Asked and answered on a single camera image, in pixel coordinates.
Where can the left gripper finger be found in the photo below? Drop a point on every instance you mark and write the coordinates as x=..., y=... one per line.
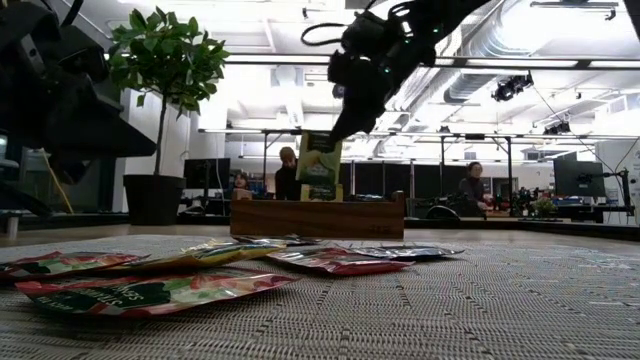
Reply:
x=115, y=135
x=70, y=167

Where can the small potted plant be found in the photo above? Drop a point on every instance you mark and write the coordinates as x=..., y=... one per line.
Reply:
x=544, y=206

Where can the red tea packet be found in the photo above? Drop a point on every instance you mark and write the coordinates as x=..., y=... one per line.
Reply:
x=65, y=262
x=150, y=295
x=340, y=261

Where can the black plant pot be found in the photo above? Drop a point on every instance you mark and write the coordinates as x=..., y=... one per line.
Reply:
x=152, y=200

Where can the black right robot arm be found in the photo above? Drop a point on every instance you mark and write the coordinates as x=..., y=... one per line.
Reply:
x=450, y=20

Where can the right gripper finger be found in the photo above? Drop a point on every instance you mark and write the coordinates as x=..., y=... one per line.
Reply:
x=357, y=117

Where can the black desk frame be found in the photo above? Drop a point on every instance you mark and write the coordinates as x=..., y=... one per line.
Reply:
x=280, y=132
x=475, y=136

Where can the grey woven placemat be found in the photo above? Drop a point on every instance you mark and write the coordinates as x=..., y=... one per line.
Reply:
x=450, y=310

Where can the white cylinder post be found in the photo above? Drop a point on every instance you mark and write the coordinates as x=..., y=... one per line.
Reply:
x=11, y=225

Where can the black computer monitor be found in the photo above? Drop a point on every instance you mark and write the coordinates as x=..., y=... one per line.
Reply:
x=577, y=180
x=207, y=172

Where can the wooden tea box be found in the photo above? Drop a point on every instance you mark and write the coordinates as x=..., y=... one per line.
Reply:
x=317, y=220

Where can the black overhead light bar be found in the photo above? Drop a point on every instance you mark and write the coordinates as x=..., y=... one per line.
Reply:
x=582, y=64

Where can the green leafy plant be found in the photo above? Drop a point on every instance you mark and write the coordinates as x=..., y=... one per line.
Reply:
x=170, y=55

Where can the person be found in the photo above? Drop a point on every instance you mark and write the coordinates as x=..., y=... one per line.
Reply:
x=287, y=175
x=474, y=187
x=241, y=182

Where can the black ceiling spotlight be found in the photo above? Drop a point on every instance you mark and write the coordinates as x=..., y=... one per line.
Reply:
x=557, y=127
x=511, y=86

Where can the black desk partition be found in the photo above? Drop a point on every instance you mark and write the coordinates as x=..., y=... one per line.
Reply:
x=390, y=180

